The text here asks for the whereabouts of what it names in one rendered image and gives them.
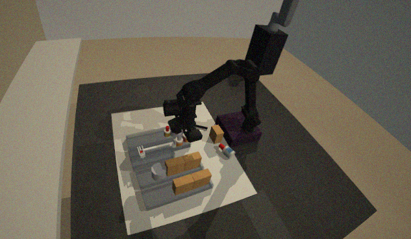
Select white jar with yellow and red label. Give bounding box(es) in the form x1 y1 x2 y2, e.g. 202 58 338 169
175 134 183 147
182 133 189 144

